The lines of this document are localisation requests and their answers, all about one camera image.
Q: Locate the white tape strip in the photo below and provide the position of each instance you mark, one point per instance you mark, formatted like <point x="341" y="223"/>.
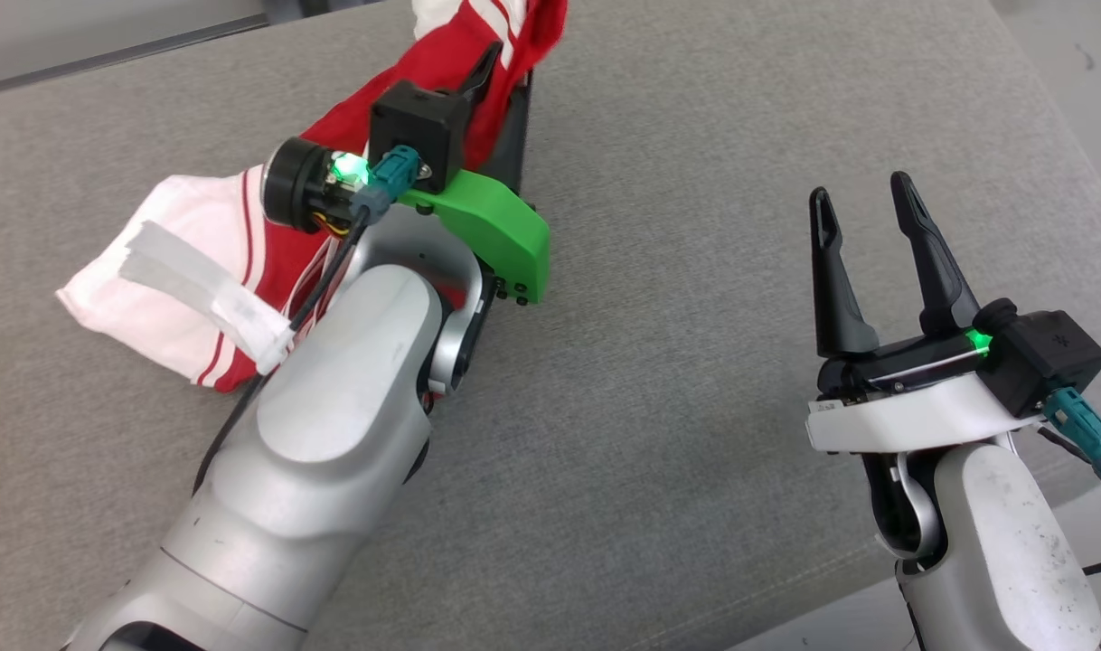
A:
<point x="207" y="285"/>

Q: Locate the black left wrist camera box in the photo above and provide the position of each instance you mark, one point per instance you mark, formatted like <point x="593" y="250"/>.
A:
<point x="419" y="127"/>

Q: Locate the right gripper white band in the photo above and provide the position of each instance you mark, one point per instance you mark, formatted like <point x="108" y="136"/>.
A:
<point x="912" y="416"/>

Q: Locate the red white numbered jersey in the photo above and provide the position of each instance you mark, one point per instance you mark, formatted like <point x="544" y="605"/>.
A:
<point x="198" y="226"/>

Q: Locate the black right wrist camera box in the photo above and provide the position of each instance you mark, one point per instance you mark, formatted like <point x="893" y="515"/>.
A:
<point x="1048" y="357"/>

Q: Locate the grey fabric sofa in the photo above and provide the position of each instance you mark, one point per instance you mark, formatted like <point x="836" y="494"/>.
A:
<point x="695" y="362"/>

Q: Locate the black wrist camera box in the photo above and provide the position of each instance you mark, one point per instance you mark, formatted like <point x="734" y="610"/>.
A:
<point x="1048" y="357"/>
<point x="419" y="127"/>

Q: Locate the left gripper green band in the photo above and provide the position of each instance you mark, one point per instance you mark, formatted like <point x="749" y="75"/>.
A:
<point x="496" y="235"/>

